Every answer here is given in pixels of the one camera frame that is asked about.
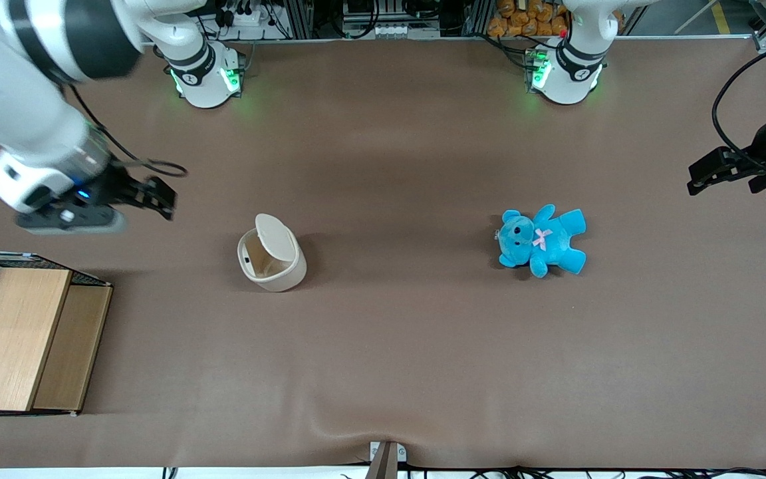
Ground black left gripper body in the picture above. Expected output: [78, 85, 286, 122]
[722, 106, 766, 195]

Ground metal table clamp bracket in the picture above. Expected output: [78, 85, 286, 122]
[368, 440, 408, 479]

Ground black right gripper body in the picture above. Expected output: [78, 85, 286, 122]
[84, 162, 154, 215]

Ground orange plush toys pile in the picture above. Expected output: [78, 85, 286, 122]
[487, 0, 625, 39]

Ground wooden shelf box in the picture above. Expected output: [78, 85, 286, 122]
[0, 251, 114, 418]

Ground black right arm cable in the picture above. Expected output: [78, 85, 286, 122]
[64, 83, 189, 179]

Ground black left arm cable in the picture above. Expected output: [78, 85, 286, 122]
[712, 37, 766, 170]

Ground white flip-lid trash can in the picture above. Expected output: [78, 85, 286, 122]
[236, 213, 308, 293]

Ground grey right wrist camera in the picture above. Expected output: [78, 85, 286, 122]
[15, 205, 127, 236]

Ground white power strip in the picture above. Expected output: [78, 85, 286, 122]
[222, 5, 272, 29]

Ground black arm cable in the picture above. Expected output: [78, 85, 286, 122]
[712, 37, 766, 170]
[64, 83, 189, 179]

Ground blue teddy bear plush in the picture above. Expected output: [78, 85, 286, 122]
[495, 204, 588, 279]

